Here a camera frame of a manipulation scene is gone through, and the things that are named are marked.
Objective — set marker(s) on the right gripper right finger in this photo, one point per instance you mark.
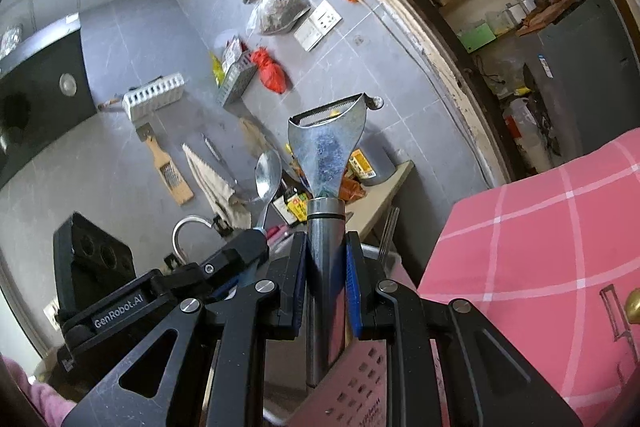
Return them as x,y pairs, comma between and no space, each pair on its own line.
446,364

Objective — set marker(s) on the pink plaid tablecloth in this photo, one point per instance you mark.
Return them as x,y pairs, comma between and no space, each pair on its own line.
534,254

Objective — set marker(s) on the chrome sink faucet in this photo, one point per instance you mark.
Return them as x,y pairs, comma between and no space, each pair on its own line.
193,239

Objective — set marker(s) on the white wall switch plate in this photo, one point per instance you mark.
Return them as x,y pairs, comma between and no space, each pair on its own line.
323,19

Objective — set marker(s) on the metal wire wall shelf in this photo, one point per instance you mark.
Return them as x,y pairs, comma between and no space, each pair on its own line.
239,75

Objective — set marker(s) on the white perforated utensil basket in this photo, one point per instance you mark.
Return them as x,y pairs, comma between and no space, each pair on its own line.
353,393

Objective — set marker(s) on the grey cabinet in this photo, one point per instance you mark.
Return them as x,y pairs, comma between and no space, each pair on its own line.
587,74

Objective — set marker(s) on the person's left hand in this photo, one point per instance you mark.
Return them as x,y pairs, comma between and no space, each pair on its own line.
30,403

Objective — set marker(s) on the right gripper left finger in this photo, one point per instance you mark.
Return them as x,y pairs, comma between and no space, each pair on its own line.
205,362

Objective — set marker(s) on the hanging beige dishcloth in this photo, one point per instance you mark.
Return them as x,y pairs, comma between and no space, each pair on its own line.
220,195

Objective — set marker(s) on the red plastic bag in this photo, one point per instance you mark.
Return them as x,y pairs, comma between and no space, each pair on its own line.
271,74

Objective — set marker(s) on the white wall rack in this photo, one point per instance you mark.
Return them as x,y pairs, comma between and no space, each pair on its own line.
139,103

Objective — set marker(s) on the small gold spoon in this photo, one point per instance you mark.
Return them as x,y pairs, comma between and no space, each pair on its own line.
632,306

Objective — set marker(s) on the large vinegar jug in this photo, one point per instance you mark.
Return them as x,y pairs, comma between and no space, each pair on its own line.
370,162

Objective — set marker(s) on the green storage box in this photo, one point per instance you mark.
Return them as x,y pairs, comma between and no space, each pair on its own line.
476,36

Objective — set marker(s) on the black range hood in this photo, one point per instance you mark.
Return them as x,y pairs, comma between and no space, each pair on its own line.
44,93

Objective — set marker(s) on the wide steel Y peeler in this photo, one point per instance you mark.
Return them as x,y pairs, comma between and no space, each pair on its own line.
322,139

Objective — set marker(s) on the clear bag of dried goods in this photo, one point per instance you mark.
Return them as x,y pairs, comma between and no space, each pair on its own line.
275,17

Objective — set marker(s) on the wire handle swivel peeler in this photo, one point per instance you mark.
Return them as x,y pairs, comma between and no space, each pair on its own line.
616,315

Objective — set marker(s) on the blue cartoon handle spoon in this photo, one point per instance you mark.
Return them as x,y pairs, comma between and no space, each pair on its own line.
268,174

